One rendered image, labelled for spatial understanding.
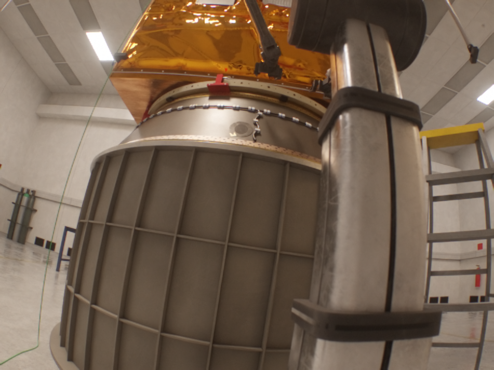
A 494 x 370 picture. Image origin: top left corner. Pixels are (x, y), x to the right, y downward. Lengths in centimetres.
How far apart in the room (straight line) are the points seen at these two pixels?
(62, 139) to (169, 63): 785
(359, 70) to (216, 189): 83
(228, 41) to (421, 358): 189
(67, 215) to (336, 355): 824
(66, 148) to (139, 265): 822
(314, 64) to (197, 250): 136
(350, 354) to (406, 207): 14
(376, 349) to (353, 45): 34
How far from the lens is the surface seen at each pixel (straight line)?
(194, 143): 112
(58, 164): 912
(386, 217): 26
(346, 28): 41
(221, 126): 128
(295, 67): 182
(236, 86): 160
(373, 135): 28
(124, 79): 195
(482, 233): 131
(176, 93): 177
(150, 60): 193
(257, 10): 125
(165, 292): 104
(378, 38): 42
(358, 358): 24
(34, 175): 962
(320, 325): 23
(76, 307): 151
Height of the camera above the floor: 68
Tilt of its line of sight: 18 degrees up
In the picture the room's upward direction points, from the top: 9 degrees clockwise
